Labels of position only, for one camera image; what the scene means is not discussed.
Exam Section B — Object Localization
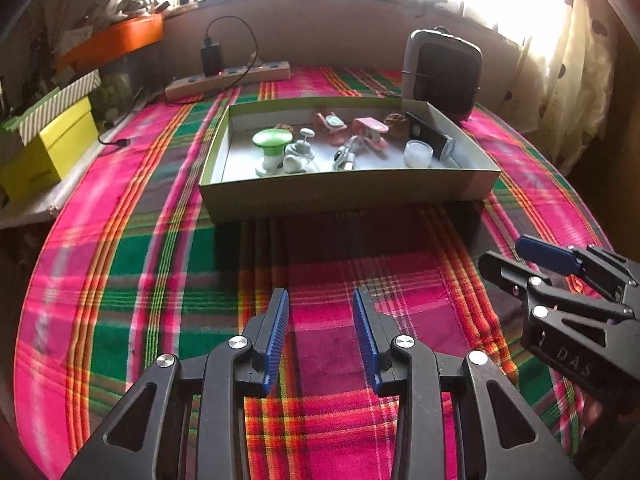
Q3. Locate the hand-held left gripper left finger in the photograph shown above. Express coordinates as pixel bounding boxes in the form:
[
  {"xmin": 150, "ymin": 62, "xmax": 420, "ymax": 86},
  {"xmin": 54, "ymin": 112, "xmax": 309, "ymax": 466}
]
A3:
[{"xmin": 60, "ymin": 287, "xmax": 293, "ymax": 480}]

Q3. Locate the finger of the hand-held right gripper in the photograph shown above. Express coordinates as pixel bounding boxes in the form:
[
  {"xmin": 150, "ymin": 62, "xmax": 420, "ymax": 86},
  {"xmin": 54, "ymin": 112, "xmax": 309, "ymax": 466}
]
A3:
[
  {"xmin": 515, "ymin": 234, "xmax": 640, "ymax": 311},
  {"xmin": 477, "ymin": 252, "xmax": 637, "ymax": 322}
]

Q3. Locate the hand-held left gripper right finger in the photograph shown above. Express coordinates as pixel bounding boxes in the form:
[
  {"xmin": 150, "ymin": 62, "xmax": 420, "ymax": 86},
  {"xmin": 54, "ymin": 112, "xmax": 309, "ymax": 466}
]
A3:
[{"xmin": 351, "ymin": 286, "xmax": 583, "ymax": 480}]

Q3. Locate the clear round glass jar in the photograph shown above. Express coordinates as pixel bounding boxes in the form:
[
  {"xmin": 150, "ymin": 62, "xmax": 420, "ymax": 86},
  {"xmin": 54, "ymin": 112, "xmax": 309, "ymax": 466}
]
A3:
[{"xmin": 404, "ymin": 140, "xmax": 433, "ymax": 168}]

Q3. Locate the green cardboard box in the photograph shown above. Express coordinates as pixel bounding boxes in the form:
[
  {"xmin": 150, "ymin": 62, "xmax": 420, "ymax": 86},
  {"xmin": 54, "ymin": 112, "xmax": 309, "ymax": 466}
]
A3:
[{"xmin": 198, "ymin": 99, "xmax": 502, "ymax": 225}]

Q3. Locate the black card box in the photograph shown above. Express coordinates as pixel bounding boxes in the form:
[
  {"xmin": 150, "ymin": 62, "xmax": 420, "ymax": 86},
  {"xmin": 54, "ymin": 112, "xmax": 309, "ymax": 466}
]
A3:
[{"xmin": 406, "ymin": 111, "xmax": 457, "ymax": 161}]

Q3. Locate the white egg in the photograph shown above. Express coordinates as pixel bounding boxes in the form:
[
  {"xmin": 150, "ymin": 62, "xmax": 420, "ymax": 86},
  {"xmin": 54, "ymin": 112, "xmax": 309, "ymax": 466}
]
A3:
[{"xmin": 282, "ymin": 155, "xmax": 313, "ymax": 175}]

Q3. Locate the white cable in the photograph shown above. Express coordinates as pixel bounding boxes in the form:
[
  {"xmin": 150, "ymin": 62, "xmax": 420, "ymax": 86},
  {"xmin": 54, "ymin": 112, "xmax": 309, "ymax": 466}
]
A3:
[{"xmin": 330, "ymin": 135, "xmax": 361, "ymax": 171}]

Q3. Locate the green-topped white spool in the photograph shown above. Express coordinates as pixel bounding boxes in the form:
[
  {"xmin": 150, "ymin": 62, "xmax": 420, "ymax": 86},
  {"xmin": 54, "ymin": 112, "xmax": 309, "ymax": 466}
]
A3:
[{"xmin": 251, "ymin": 128, "xmax": 294, "ymax": 177}]

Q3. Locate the pink clip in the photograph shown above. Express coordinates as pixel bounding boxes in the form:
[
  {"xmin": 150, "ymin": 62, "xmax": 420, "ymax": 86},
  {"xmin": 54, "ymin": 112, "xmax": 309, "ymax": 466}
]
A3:
[
  {"xmin": 351, "ymin": 117, "xmax": 391, "ymax": 153},
  {"xmin": 311, "ymin": 110, "xmax": 348, "ymax": 138}
]

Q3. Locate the person's right hand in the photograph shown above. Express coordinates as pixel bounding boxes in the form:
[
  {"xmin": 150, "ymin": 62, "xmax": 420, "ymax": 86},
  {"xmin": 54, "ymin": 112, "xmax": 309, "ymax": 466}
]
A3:
[{"xmin": 581, "ymin": 392, "xmax": 608, "ymax": 428}]

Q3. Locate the plaid cloth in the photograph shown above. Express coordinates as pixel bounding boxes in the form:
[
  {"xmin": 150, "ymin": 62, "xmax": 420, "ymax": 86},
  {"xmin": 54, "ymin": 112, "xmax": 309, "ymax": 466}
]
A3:
[{"xmin": 17, "ymin": 65, "xmax": 621, "ymax": 480}]

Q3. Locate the cream dotted curtain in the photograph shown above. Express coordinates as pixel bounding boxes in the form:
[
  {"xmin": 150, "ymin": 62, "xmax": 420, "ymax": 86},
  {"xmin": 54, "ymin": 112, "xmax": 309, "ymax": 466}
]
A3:
[{"xmin": 515, "ymin": 0, "xmax": 618, "ymax": 171}]

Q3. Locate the grey space heater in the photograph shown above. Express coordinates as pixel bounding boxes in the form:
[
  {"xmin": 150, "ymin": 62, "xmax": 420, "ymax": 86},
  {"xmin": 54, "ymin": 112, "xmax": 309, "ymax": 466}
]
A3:
[{"xmin": 401, "ymin": 27, "xmax": 483, "ymax": 121}]

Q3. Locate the white power strip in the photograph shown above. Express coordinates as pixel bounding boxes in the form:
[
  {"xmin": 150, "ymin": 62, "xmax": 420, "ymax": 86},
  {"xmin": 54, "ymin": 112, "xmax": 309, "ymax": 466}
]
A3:
[{"xmin": 165, "ymin": 61, "xmax": 292, "ymax": 102}]

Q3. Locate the white side shelf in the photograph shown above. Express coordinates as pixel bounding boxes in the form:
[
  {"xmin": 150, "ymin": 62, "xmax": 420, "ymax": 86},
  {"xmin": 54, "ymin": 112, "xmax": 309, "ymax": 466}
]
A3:
[{"xmin": 0, "ymin": 130, "xmax": 131, "ymax": 231}]

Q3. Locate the black charger adapter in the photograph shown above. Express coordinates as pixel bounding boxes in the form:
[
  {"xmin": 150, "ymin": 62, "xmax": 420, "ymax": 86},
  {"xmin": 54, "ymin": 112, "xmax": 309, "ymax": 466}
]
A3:
[{"xmin": 201, "ymin": 42, "xmax": 223, "ymax": 77}]

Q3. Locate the yellow box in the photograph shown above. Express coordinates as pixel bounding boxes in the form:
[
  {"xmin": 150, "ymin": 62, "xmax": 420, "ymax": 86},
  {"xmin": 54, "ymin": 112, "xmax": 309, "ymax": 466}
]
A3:
[{"xmin": 0, "ymin": 95, "xmax": 101, "ymax": 193}]

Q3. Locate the black usb cable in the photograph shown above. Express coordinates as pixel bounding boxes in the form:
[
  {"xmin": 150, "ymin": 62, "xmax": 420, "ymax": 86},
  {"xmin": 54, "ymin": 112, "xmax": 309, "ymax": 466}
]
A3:
[{"xmin": 97, "ymin": 85, "xmax": 151, "ymax": 149}]

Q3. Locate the black charger cable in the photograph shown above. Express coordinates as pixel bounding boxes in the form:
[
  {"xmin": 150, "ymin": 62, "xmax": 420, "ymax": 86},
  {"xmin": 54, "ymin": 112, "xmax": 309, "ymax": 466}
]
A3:
[{"xmin": 167, "ymin": 16, "xmax": 261, "ymax": 106}]

